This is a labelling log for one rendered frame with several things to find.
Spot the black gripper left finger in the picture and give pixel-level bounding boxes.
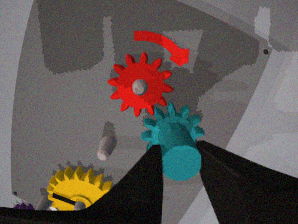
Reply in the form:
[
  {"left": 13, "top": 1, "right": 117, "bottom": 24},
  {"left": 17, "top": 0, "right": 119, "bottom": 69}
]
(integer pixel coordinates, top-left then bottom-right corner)
[{"left": 0, "top": 145, "right": 164, "bottom": 224}]

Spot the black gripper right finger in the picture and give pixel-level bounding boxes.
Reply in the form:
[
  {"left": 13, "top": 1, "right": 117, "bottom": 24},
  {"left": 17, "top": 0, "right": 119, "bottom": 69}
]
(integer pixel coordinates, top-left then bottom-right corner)
[{"left": 196, "top": 140, "right": 298, "bottom": 224}]

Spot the purple gear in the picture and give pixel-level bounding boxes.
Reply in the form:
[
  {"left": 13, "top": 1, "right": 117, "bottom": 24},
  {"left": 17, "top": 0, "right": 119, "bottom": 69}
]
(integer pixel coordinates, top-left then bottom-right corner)
[{"left": 13, "top": 202, "right": 36, "bottom": 210}]

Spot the yellow gear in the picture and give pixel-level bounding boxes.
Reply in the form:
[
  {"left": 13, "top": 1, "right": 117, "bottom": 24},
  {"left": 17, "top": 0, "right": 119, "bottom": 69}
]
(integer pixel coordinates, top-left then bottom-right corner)
[{"left": 47, "top": 165, "right": 113, "bottom": 210}]

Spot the red gear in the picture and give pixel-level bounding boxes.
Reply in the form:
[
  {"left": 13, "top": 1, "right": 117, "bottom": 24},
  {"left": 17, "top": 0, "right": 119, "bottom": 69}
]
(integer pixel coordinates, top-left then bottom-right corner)
[{"left": 108, "top": 51, "right": 174, "bottom": 117}]

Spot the red curved arrow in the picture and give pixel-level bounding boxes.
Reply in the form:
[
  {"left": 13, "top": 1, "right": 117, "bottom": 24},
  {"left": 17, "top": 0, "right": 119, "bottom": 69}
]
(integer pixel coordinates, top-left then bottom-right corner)
[{"left": 134, "top": 31, "right": 190, "bottom": 67}]

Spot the teal gear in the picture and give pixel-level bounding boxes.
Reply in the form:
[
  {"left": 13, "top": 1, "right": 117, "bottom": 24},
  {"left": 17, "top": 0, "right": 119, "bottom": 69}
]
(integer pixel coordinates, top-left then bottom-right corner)
[{"left": 141, "top": 101, "right": 205, "bottom": 181}]

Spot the grey board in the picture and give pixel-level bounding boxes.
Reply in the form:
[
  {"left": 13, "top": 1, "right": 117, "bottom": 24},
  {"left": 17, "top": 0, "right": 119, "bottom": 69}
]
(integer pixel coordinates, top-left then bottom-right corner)
[{"left": 11, "top": 0, "right": 273, "bottom": 210}]

